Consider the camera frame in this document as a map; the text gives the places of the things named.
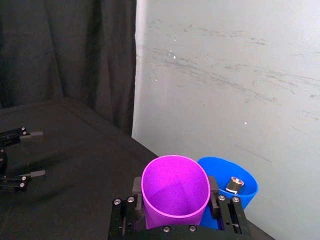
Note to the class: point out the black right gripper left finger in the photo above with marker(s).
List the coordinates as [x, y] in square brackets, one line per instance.
[130, 212]

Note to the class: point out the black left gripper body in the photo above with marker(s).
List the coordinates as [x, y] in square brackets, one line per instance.
[3, 161]

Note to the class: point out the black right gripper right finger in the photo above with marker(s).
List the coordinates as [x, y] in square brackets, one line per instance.
[231, 212]

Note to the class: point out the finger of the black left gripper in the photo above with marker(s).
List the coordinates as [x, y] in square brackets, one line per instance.
[15, 183]
[15, 136]

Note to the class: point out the purple plastic cup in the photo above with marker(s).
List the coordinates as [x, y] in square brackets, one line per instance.
[175, 192]

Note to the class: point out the blue plastic cup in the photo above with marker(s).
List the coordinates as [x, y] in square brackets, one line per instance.
[240, 205]

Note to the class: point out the small black silver cylinder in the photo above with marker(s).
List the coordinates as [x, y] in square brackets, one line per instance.
[234, 186]

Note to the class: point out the black table cloth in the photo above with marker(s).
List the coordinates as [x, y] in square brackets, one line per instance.
[75, 175]

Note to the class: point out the black curtain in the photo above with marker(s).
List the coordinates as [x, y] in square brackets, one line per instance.
[62, 50]

